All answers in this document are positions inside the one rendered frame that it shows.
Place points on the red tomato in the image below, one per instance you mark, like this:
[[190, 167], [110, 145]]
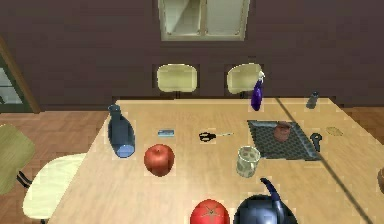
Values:
[[209, 213]]

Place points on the cream framed window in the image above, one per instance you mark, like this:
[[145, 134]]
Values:
[[204, 18]]

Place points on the brown round object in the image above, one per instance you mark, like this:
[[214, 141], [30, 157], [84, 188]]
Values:
[[381, 180]]

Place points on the small blue card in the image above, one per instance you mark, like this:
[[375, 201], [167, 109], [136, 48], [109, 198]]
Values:
[[166, 133]]

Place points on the small grey bottle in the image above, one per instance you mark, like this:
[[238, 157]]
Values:
[[312, 100]]

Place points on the brown framed door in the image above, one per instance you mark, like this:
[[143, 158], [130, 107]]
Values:
[[13, 83]]

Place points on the purple spray bottle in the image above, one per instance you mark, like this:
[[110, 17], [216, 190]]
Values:
[[257, 94]]

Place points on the wooden table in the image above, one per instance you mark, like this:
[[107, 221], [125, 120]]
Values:
[[206, 166]]

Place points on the brown clay pot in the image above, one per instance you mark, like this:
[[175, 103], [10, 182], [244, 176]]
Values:
[[282, 131]]

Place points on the dark grey patterned tray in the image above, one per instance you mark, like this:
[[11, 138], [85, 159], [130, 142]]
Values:
[[286, 143]]

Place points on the tan oval sponge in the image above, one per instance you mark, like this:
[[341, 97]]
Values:
[[334, 131]]

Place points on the cream chair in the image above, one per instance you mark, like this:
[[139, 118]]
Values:
[[242, 78], [176, 78], [50, 186]]

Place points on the black bottle opener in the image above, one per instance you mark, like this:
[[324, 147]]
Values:
[[316, 140]]

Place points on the clear glass cup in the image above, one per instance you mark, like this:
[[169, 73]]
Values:
[[248, 161]]

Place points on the red apple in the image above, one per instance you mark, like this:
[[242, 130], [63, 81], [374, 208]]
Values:
[[159, 159]]

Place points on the dark blue kettle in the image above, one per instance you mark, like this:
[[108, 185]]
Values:
[[263, 210]]

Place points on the dark blue glass bottle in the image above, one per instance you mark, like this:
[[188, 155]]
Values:
[[120, 133]]

